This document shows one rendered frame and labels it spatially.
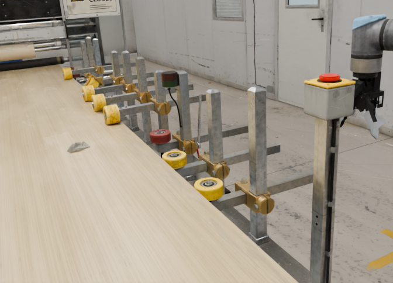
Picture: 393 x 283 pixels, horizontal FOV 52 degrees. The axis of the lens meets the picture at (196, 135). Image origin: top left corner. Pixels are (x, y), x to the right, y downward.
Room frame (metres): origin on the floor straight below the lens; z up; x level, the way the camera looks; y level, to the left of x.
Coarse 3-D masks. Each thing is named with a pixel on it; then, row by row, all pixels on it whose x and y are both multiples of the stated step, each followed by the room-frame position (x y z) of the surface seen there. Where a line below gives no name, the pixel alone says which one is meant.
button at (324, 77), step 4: (320, 76) 0.78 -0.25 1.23; (324, 76) 0.77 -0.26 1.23; (328, 76) 0.77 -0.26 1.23; (332, 76) 0.77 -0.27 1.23; (336, 76) 0.77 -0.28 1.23; (320, 80) 0.78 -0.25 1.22; (324, 80) 0.77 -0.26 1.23; (328, 80) 0.76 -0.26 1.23; (332, 80) 0.76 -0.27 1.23; (336, 80) 0.76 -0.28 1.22
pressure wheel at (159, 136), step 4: (152, 132) 1.48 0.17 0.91; (156, 132) 1.48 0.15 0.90; (160, 132) 1.47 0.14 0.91; (164, 132) 1.47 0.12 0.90; (168, 132) 1.46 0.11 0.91; (152, 136) 1.45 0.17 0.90; (156, 136) 1.44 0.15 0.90; (160, 136) 1.44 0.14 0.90; (164, 136) 1.44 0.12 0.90; (168, 136) 1.45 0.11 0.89; (152, 140) 1.45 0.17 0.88; (156, 140) 1.44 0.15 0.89; (160, 140) 1.44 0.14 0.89; (164, 140) 1.44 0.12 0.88; (168, 140) 1.45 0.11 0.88
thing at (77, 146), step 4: (72, 144) 1.36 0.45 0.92; (76, 144) 1.36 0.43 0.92; (80, 144) 1.37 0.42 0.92; (84, 144) 1.37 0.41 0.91; (88, 144) 1.39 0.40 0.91; (68, 148) 1.36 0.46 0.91; (72, 148) 1.34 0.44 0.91; (76, 148) 1.36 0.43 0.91; (80, 148) 1.35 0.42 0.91; (84, 148) 1.36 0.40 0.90
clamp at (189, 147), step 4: (172, 136) 1.54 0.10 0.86; (176, 136) 1.51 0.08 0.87; (180, 140) 1.47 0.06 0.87; (188, 140) 1.46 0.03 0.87; (192, 140) 1.46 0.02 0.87; (180, 144) 1.47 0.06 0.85; (184, 144) 1.44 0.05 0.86; (188, 144) 1.43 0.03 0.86; (192, 144) 1.44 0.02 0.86; (180, 148) 1.47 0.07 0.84; (184, 148) 1.43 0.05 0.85; (188, 148) 1.43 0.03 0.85; (192, 148) 1.44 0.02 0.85; (196, 148) 1.44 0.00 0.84; (188, 152) 1.43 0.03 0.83; (192, 152) 1.44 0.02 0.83
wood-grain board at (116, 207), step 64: (0, 128) 1.69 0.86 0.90; (64, 128) 1.63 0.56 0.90; (128, 128) 1.57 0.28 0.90; (0, 192) 1.04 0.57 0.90; (64, 192) 1.02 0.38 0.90; (128, 192) 0.99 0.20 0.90; (192, 192) 0.96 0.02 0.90; (0, 256) 0.73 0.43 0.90; (64, 256) 0.72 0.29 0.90; (128, 256) 0.70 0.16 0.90; (192, 256) 0.69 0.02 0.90; (256, 256) 0.67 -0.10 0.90
